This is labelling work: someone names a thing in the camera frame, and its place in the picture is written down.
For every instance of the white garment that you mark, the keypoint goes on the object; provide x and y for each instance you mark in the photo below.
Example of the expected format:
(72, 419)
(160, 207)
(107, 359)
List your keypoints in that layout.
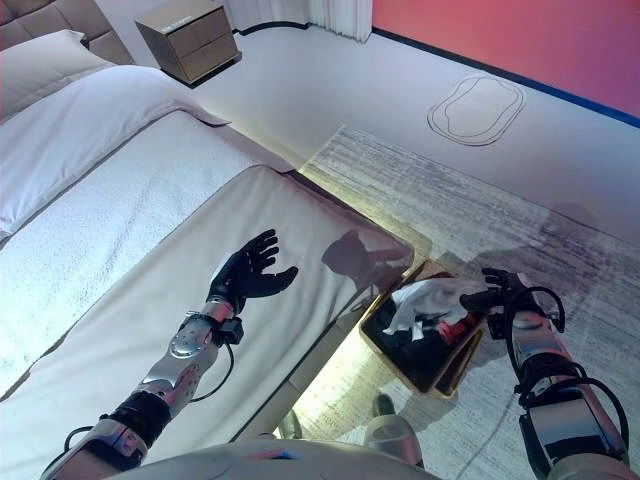
(430, 300)

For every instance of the red garment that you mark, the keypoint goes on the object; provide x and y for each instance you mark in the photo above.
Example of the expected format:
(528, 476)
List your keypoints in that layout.
(450, 330)

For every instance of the smooth white duvet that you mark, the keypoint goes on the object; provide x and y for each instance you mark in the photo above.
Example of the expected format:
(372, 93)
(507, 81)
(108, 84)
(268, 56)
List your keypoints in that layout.
(100, 115)

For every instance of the cream curtain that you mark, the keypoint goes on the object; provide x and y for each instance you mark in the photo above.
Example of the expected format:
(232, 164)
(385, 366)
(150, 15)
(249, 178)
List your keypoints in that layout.
(340, 20)

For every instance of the beige pillow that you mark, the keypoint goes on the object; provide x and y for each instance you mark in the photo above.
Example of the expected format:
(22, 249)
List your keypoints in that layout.
(45, 65)

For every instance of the robot right leg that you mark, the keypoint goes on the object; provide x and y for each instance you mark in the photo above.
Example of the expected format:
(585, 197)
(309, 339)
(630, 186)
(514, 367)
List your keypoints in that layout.
(395, 440)

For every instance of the beige upholstered bed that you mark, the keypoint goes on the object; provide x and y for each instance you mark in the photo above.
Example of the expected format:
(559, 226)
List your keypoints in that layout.
(40, 20)

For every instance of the grey striped rug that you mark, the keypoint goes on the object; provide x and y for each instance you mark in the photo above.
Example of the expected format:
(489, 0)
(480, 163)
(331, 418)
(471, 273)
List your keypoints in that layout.
(450, 210)

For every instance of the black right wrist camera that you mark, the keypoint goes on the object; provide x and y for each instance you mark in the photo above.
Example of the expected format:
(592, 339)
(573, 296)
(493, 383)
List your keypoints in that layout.
(496, 327)

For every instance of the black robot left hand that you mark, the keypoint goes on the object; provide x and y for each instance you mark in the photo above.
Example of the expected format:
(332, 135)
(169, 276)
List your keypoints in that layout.
(250, 272)

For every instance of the tan wicker basket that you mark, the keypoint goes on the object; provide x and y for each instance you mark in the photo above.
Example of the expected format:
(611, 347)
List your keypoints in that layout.
(450, 385)

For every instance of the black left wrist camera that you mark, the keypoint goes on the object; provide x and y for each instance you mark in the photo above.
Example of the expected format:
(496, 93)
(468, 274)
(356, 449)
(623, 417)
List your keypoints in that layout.
(232, 331)

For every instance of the robot leg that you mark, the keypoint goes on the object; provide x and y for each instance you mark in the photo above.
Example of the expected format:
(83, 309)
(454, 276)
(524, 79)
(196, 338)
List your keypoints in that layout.
(395, 440)
(289, 427)

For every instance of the robot left leg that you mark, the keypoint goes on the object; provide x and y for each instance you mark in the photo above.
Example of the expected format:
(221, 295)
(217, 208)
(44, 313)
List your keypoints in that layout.
(289, 427)

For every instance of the brown wooden nightstand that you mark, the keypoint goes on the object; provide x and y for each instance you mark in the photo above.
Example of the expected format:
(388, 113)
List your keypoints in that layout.
(195, 45)

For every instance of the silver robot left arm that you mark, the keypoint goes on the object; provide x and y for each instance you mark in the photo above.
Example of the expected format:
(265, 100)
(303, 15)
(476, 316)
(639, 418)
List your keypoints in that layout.
(185, 360)

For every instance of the black garment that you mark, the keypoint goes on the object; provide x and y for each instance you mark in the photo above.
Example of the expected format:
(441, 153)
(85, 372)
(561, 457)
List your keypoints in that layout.
(415, 360)

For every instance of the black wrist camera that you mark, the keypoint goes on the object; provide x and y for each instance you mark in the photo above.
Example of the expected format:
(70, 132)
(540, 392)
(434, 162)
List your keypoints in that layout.
(496, 327)
(232, 331)

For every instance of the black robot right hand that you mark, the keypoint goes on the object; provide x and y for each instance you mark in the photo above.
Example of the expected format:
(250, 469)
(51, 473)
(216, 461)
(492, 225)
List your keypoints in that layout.
(500, 290)

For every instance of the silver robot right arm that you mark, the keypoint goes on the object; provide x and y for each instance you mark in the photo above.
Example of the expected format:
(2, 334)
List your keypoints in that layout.
(565, 410)

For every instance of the white textured blanket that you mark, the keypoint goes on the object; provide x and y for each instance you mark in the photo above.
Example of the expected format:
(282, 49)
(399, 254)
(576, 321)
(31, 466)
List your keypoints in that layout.
(125, 225)

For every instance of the grey robot torso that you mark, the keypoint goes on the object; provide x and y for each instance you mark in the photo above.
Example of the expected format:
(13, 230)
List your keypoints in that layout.
(275, 465)

